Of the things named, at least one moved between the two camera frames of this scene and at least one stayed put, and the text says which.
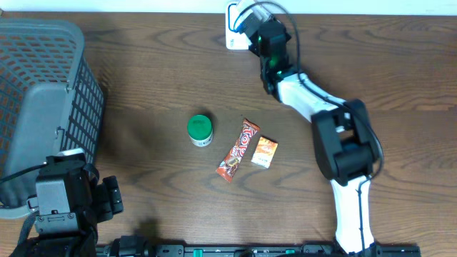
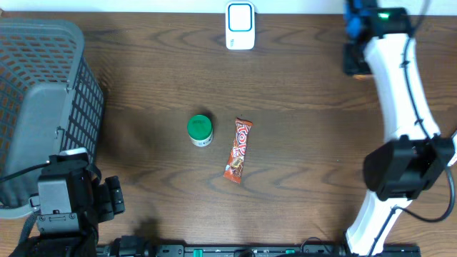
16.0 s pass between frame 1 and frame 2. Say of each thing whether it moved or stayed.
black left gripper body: stayed
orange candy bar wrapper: moved
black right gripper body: moved
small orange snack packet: moved
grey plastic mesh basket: stayed
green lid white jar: stayed
